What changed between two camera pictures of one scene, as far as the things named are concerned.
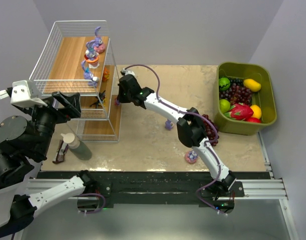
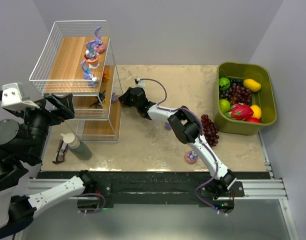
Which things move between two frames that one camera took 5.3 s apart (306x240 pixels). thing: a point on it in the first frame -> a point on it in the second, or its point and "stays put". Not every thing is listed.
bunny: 91,56 stays put
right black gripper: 121,92 -> 129,96
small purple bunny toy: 91,80 stays put
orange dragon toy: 106,74 stays put
